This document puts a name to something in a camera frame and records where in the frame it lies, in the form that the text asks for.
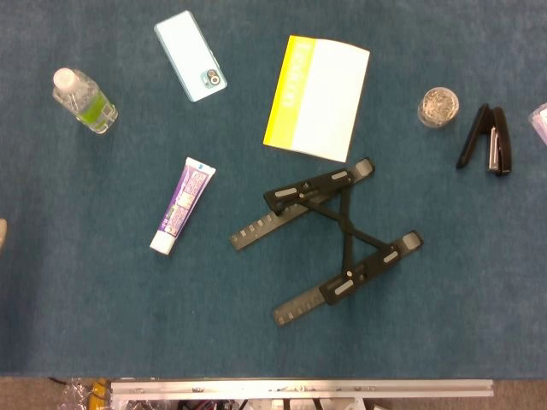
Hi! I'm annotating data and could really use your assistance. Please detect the black folding laptop stand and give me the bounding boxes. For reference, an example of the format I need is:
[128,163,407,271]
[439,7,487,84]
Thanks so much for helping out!
[229,156,425,329]

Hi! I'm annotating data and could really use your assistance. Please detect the teal felt table cloth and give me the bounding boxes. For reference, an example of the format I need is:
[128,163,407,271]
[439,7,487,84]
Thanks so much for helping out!
[0,0,547,379]

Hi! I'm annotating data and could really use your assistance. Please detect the clear bottle with green label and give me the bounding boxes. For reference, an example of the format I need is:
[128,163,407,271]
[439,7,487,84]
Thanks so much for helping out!
[51,67,120,135]

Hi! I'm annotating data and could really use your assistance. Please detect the crumpled clear plastic bag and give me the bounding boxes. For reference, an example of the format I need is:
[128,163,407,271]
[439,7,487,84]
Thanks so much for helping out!
[57,379,97,410]

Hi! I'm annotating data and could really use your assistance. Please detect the yellow plastic object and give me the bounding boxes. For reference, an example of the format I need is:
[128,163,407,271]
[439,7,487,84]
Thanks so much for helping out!
[91,378,108,410]

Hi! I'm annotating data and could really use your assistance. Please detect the purple and white toothpaste tube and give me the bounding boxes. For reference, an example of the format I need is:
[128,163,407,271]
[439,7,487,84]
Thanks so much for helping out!
[149,156,217,256]

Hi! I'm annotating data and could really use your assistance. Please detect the light blue smartphone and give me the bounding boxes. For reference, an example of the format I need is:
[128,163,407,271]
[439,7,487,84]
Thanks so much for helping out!
[153,9,228,103]

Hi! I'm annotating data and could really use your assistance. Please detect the yellow and white booklet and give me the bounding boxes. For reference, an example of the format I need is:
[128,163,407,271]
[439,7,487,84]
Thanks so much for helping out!
[262,34,371,164]

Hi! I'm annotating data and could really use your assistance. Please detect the clear jar of paper clips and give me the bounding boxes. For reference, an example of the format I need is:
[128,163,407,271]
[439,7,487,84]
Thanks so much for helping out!
[417,86,461,128]

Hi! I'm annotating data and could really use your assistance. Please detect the black stapler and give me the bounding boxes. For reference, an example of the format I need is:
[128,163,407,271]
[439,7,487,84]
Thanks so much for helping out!
[455,102,513,176]

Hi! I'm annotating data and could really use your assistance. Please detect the aluminium profile rail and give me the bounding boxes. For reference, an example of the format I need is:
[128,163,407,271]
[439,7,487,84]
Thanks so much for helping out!
[109,378,495,401]

